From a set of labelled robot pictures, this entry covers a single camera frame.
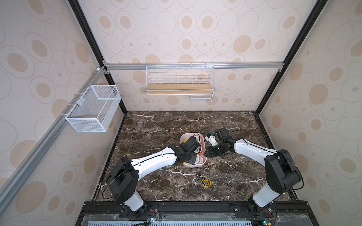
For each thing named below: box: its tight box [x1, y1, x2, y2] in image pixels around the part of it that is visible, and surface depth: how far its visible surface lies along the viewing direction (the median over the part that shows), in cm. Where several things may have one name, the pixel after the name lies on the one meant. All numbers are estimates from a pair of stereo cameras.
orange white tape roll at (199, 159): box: [194, 153, 204, 165], surface depth 88 cm
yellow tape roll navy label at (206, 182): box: [201, 177, 212, 188], surface depth 83 cm
